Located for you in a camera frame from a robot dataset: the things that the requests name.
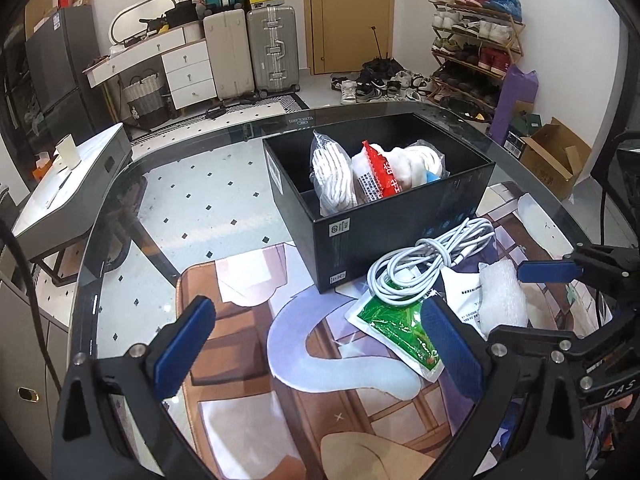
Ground heap of worn sneakers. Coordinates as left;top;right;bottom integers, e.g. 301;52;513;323
329;67;437;106

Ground wooden shoe rack with shoes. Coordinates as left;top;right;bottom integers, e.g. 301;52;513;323
427;0;524;107

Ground clear bag white items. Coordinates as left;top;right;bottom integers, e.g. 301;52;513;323
410;142;445;179

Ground black cable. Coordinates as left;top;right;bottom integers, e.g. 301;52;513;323
0;219;62;392

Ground white coffee table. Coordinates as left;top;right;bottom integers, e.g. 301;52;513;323
10;122;134;287

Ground white dresser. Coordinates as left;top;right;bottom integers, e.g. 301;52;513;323
82;23;219;117

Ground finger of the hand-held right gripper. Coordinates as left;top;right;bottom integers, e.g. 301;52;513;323
489;304;640;362
516;243;640;283

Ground green packet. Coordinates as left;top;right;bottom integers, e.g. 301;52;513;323
344;292;446;384

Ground white paper packet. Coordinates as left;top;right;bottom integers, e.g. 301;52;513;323
439;262;489;339

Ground white cable bundle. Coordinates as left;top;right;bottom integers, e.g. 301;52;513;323
366;217;496;307

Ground black umbrella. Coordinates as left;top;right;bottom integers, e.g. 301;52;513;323
360;26;401;74

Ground black cardboard box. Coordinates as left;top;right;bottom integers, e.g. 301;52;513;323
262;112;497;295

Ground oval mirror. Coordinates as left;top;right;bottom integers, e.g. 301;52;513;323
108;0;180;44

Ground white bubble wrap pouch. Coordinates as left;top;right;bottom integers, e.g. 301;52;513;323
477;259;530;338

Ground open cardboard box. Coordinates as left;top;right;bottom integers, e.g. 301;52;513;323
519;117;594;202

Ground purple rolled mat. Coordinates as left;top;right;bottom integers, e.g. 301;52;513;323
488;64;539;144

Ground printed desk mat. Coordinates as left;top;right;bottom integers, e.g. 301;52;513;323
175;180;601;480

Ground dark green box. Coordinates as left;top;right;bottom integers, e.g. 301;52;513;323
504;109;544;156

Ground beige suitcase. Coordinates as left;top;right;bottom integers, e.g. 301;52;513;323
202;8;256;101

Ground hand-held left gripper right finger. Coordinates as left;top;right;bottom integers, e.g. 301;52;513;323
420;296;587;480

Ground silver suitcase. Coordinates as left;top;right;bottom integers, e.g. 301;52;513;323
245;4;301;99

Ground grey cabinet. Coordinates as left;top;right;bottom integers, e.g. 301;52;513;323
0;254;77;463

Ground black bag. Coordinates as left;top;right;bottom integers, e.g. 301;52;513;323
163;0;199;29

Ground grey refrigerator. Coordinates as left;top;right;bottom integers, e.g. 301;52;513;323
24;3;114;134

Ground bag of white gloves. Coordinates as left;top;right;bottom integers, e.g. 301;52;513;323
309;131;362;217

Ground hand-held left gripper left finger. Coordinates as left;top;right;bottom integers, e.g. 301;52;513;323
52;295;218;480

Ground red label packet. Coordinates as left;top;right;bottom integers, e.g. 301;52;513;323
352;139;417;206

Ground woven laundry basket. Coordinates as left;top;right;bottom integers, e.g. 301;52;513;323
122;72;169;129

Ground wooden door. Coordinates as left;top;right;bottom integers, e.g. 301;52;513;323
303;0;396;76

